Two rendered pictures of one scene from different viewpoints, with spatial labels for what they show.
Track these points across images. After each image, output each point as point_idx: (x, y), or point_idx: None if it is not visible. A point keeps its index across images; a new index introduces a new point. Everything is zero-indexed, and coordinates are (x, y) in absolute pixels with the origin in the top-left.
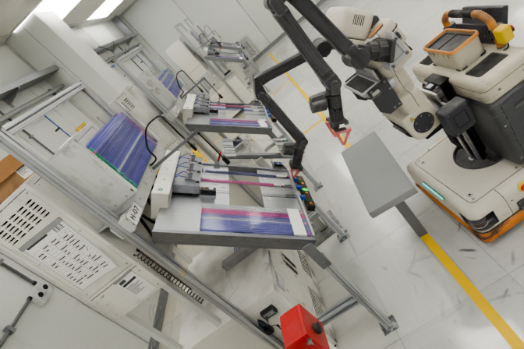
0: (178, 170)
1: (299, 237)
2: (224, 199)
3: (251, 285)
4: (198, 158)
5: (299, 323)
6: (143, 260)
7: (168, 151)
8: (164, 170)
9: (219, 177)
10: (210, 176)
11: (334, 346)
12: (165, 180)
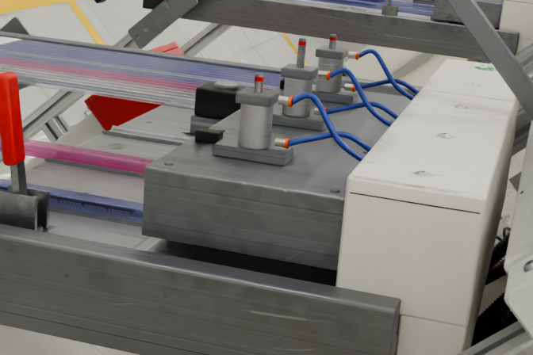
0: (381, 129)
1: (20, 34)
2: (157, 120)
3: (77, 353)
4: (193, 165)
5: (170, 53)
6: (498, 238)
7: (463, 184)
8: (481, 104)
9: (78, 182)
10: (140, 193)
11: (67, 131)
12: (465, 82)
